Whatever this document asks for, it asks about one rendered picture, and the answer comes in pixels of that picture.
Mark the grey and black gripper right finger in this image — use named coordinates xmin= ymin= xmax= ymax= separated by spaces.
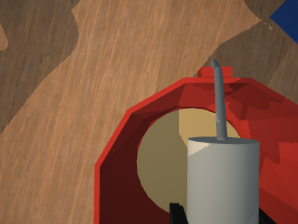
xmin=259 ymin=208 xmax=277 ymax=224

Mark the blue open bin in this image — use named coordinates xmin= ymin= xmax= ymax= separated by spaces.
xmin=272 ymin=0 xmax=298 ymax=44

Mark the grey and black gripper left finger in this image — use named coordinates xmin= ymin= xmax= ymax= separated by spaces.
xmin=169 ymin=203 xmax=189 ymax=224

